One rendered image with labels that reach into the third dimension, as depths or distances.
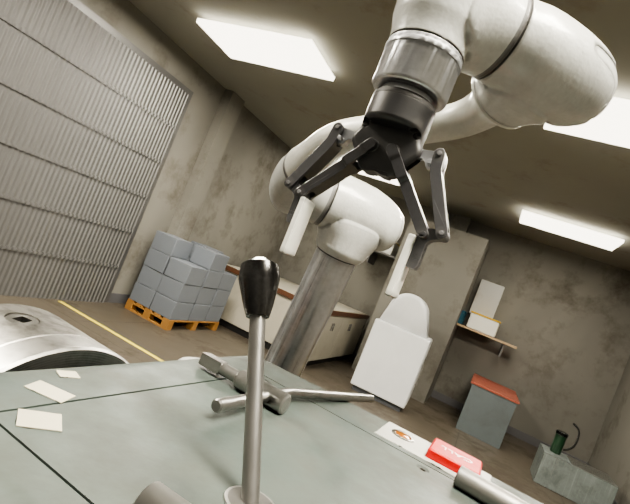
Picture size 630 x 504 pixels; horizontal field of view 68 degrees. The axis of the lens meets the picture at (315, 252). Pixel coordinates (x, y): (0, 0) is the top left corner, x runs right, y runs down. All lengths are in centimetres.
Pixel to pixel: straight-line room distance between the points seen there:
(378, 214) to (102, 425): 78
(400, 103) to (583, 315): 811
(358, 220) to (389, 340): 534
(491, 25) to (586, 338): 808
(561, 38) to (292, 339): 80
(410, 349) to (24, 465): 606
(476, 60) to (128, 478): 52
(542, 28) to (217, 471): 54
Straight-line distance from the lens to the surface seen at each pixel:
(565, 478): 646
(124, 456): 34
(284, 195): 99
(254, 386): 34
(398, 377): 634
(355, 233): 102
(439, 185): 51
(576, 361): 854
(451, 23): 56
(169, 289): 581
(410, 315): 632
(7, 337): 56
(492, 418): 706
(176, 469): 35
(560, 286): 854
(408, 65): 53
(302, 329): 110
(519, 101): 64
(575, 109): 66
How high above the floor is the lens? 142
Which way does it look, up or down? 1 degrees up
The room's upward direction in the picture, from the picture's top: 22 degrees clockwise
